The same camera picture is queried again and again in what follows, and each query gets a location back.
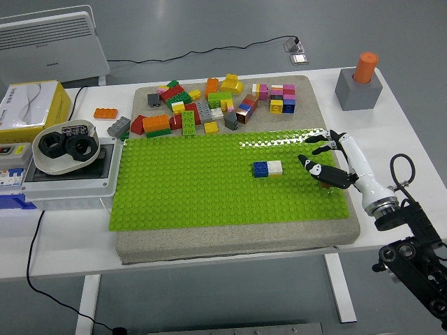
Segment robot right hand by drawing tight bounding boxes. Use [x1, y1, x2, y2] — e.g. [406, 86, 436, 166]
[297, 129, 398, 209]

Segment large yellow curved brick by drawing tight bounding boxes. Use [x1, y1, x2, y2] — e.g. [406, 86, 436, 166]
[219, 73, 244, 96]

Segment pink red blue brick stack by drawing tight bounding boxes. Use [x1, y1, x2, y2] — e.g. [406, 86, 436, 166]
[281, 84, 296, 114]

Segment yellow black white brick stack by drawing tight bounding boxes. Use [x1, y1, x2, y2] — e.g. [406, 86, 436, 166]
[270, 84, 284, 114]

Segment brown red blue brick stack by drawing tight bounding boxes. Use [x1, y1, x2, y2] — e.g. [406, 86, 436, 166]
[235, 94, 260, 126]

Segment dark grey sloped brick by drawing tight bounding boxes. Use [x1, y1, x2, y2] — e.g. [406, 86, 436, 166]
[224, 111, 240, 131]

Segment grey studded brick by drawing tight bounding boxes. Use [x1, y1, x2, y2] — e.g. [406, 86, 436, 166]
[195, 100, 213, 123]

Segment tall orange brick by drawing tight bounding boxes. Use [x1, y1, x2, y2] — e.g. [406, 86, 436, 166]
[205, 77, 220, 98]

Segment green studded baseplate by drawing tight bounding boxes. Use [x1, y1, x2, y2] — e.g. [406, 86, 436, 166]
[108, 128, 351, 232]

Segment long lime green brick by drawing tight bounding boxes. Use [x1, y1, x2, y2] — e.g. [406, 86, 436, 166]
[181, 110, 197, 136]

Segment long red brick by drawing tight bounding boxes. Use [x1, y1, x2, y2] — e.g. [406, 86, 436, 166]
[159, 84, 186, 103]

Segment green flat brick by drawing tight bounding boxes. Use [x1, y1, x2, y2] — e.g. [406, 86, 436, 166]
[145, 128, 173, 139]

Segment wide orange brick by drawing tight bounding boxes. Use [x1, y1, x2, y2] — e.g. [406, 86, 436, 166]
[142, 114, 171, 133]

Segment red sloped brick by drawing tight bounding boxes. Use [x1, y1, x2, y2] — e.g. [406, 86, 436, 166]
[131, 114, 147, 135]

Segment light grey brick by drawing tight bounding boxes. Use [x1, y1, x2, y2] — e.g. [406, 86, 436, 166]
[106, 116, 131, 137]

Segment grey cube holder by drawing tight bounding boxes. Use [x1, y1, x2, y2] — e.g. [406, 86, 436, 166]
[334, 67, 383, 112]

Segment orange cylinder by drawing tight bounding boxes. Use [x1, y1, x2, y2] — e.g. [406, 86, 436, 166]
[352, 52, 379, 84]

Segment silver floor plate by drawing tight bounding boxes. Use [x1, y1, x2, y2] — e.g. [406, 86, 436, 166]
[288, 52, 311, 66]

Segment white table leg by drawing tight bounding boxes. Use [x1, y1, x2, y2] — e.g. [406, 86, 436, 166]
[323, 253, 358, 325]
[75, 274, 101, 335]

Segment silver open floor socket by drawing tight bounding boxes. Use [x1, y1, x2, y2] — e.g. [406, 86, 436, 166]
[283, 36, 303, 53]

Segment grey-brown foam mat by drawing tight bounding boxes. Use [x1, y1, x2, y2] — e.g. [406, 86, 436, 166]
[115, 75, 361, 266]

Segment large black nut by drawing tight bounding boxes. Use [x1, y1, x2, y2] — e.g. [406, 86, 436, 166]
[64, 135, 97, 161]
[37, 131, 67, 160]

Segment small dark circuit board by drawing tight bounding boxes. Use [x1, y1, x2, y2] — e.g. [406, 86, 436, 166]
[61, 124, 88, 137]

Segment grey junction box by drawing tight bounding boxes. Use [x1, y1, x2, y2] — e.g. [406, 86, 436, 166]
[20, 136, 124, 211]

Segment white bowl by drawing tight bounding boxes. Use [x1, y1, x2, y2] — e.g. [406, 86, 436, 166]
[31, 118, 101, 176]

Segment white electric heater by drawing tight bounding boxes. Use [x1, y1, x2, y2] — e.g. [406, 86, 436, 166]
[0, 5, 110, 86]

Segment yellow tissue box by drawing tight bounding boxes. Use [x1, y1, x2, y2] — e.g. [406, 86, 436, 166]
[0, 80, 73, 144]

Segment blue block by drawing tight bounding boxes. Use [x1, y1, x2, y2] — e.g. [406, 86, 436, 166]
[0, 193, 38, 210]

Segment white circuit breaker blue switches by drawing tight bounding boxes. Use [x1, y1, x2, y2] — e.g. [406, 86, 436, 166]
[0, 167, 27, 196]

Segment black cable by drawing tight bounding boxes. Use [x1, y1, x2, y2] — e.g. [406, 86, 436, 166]
[106, 34, 298, 66]
[26, 210, 118, 331]
[68, 85, 88, 121]

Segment grey switch box yellow label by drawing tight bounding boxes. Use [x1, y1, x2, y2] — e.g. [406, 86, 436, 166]
[0, 142, 33, 170]

